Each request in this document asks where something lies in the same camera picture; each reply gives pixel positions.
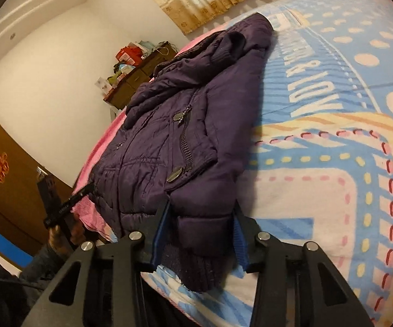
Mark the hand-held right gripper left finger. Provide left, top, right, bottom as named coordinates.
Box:
left=19, top=198, right=172, bottom=327

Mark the red gift box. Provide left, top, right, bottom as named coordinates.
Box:
left=115, top=46, right=142, bottom=66

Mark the person's left forearm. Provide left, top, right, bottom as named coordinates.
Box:
left=19, top=241, right=78, bottom=302

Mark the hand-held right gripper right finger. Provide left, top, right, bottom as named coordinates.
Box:
left=231, top=207, right=376, bottom=327

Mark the brown wooden desk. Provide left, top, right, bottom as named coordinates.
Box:
left=103, top=45, right=178, bottom=110

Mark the purple quilted jacket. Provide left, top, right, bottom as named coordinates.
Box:
left=92, top=13, right=274, bottom=292

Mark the person's left hand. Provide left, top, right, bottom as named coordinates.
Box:
left=48, top=213, right=87, bottom=257

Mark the white printed card box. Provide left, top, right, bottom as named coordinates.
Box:
left=95, top=77, right=113, bottom=96

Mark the brown wooden door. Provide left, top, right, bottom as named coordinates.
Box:
left=0, top=113, right=75, bottom=257

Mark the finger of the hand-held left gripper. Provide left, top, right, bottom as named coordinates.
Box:
left=44, top=182, right=96, bottom=229

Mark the blue dotted printed bedsheet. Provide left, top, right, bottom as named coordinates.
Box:
left=141, top=0, right=393, bottom=327

